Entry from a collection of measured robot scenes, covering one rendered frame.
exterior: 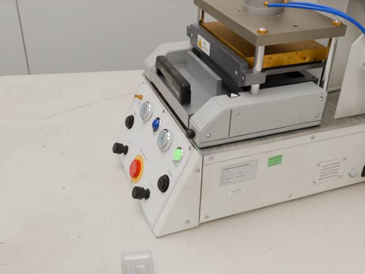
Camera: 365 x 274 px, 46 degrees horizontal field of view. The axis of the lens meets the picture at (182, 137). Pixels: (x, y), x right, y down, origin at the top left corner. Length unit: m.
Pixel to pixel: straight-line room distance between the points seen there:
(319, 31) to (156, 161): 0.38
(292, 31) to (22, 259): 0.61
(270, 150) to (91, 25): 1.65
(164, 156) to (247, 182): 0.16
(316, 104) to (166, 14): 1.60
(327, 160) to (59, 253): 0.54
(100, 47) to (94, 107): 1.13
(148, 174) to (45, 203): 0.22
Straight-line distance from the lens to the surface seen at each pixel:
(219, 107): 0.72
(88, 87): 1.36
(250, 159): 0.79
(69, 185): 0.96
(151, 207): 0.83
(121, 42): 2.34
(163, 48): 0.96
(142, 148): 0.91
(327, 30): 0.80
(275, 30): 0.75
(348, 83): 0.86
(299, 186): 0.90
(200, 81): 0.86
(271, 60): 0.79
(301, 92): 0.80
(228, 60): 0.78
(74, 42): 2.34
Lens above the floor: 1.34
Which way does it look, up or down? 32 degrees down
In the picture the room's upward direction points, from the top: 2 degrees clockwise
